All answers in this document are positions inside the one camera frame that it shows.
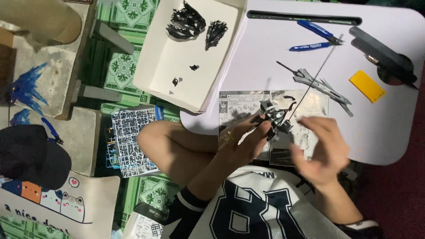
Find grey model sword weapon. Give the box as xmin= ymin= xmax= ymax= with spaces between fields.
xmin=276 ymin=61 xmax=354 ymax=118

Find large blue translucent wing part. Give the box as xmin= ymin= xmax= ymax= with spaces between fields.
xmin=9 ymin=62 xmax=50 ymax=116

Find stack of plastic part runners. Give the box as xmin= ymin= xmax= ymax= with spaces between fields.
xmin=106 ymin=105 xmax=165 ymax=179

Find large black wing part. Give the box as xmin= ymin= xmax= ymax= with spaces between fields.
xmin=166 ymin=0 xmax=207 ymax=40

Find blue-handled nippers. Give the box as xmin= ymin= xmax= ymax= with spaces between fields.
xmin=288 ymin=19 xmax=345 ymax=52

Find person's left hand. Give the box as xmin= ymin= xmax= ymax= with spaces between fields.
xmin=218 ymin=113 xmax=277 ymax=167

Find thin black model rod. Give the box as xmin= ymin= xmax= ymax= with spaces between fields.
xmin=288 ymin=33 xmax=344 ymax=122

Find grey concrete low bench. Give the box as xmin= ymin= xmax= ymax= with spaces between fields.
xmin=0 ymin=0 xmax=135 ymax=177

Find cat print tote bag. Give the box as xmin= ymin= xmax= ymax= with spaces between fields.
xmin=0 ymin=171 xmax=121 ymax=239

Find yellow sanding block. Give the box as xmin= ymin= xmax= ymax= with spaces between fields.
xmin=348 ymin=70 xmax=386 ymax=104

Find person's bare leg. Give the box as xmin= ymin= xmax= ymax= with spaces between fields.
xmin=136 ymin=120 xmax=233 ymax=187

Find small blue translucent wing part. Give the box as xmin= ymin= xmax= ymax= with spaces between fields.
xmin=9 ymin=108 xmax=32 ymax=126

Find small blue-handled pliers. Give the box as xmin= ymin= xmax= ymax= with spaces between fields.
xmin=41 ymin=117 xmax=64 ymax=145

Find white cardboard box lid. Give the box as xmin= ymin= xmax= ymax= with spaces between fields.
xmin=133 ymin=0 xmax=248 ymax=114

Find black grey model robot figure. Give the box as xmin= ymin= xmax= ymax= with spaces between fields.
xmin=252 ymin=96 xmax=298 ymax=141

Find person's white numbered jersey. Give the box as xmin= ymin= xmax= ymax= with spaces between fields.
xmin=162 ymin=165 xmax=382 ymax=239

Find small black wing part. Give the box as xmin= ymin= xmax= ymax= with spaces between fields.
xmin=205 ymin=20 xmax=228 ymax=51

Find person's right hand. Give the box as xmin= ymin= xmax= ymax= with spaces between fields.
xmin=289 ymin=116 xmax=351 ymax=191

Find printed instruction sheet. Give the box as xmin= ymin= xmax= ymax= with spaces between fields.
xmin=218 ymin=89 xmax=330 ymax=167

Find beige rolled object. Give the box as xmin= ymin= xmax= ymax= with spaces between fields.
xmin=0 ymin=0 xmax=83 ymax=46

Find model kit manual booklet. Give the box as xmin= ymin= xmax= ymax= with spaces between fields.
xmin=122 ymin=202 xmax=182 ymax=239

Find black cap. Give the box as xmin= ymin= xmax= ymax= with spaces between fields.
xmin=0 ymin=124 xmax=72 ymax=190

